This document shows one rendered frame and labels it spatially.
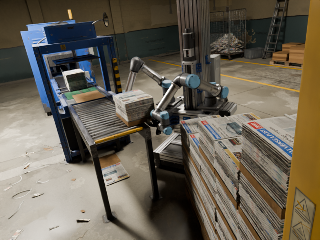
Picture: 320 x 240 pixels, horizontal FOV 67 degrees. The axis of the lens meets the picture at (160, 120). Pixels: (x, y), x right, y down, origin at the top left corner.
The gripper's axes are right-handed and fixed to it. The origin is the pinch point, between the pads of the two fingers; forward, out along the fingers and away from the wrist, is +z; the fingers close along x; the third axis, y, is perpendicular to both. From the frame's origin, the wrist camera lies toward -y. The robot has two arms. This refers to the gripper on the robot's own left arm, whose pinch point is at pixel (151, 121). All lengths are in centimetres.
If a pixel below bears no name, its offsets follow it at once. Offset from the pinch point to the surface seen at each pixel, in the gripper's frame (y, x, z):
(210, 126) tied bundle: 27, 0, -92
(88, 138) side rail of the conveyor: 1, 61, 1
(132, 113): 13.5, 18.1, -1.8
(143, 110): 13.8, 7.1, -1.8
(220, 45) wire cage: -29, -550, 552
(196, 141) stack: 4, -6, -67
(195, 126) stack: 3.6, -20.3, -44.5
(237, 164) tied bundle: 27, 16, -130
